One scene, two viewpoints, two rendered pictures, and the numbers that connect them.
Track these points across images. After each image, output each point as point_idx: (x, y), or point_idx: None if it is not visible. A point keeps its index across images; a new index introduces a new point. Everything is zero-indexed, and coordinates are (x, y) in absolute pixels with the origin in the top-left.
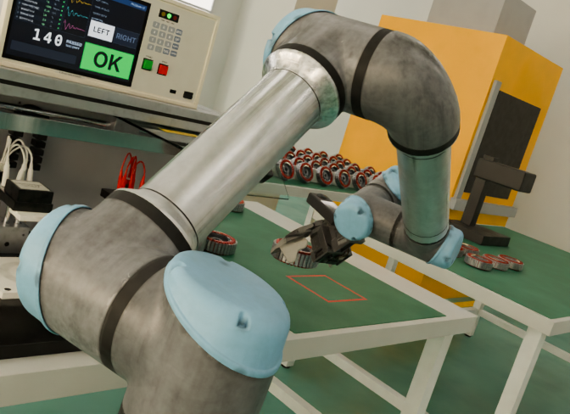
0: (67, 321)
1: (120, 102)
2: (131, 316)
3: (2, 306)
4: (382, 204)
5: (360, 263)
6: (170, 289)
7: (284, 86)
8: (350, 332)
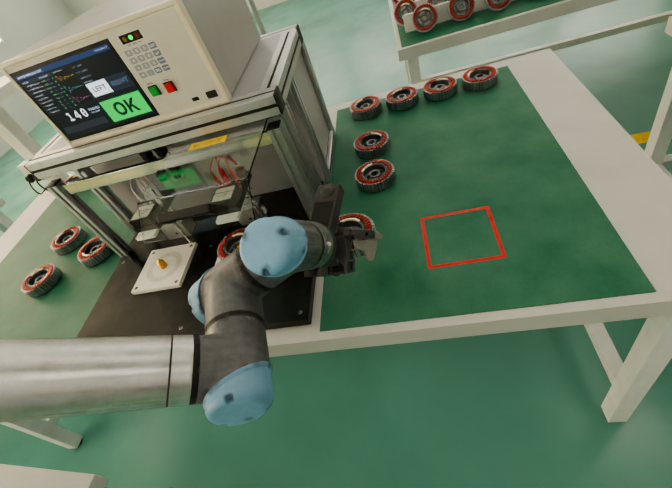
0: None
1: (151, 136)
2: None
3: (127, 303)
4: (207, 301)
5: (603, 158)
6: None
7: None
8: (397, 332)
